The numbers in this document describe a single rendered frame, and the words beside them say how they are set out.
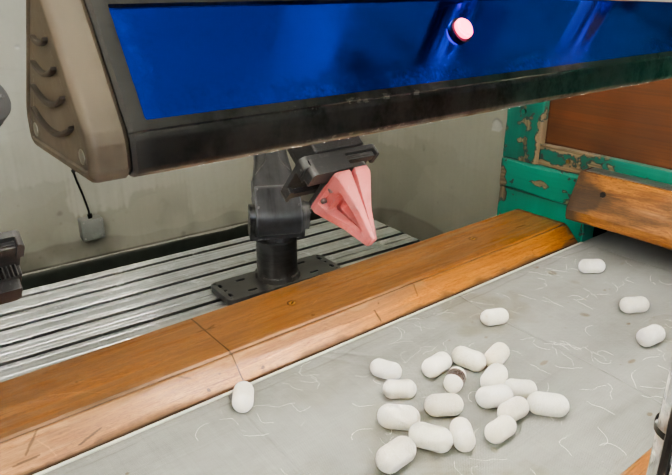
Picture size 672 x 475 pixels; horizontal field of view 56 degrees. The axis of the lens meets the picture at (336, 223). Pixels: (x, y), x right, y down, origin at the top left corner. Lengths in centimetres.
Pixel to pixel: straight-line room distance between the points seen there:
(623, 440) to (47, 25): 54
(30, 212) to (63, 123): 226
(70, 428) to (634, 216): 71
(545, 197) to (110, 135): 88
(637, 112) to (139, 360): 71
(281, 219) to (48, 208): 169
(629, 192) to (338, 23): 68
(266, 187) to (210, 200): 181
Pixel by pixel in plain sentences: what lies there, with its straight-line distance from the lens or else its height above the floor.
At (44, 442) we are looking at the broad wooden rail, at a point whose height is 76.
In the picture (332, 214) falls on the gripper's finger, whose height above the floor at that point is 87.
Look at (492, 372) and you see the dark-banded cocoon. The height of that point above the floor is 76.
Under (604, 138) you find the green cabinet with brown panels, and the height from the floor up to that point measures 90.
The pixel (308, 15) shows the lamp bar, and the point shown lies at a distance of 30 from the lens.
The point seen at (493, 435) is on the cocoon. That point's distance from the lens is 58.
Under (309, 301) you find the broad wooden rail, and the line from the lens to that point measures 74.
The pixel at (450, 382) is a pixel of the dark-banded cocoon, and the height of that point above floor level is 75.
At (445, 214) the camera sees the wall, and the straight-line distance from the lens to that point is 245.
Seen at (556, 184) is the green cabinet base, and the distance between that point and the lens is 103.
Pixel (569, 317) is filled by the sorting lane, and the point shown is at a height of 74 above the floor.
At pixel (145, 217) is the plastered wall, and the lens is 264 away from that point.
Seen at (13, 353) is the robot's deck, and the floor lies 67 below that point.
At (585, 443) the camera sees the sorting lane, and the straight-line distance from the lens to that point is 61.
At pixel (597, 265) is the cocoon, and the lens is 92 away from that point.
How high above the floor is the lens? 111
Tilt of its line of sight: 21 degrees down
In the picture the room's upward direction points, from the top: straight up
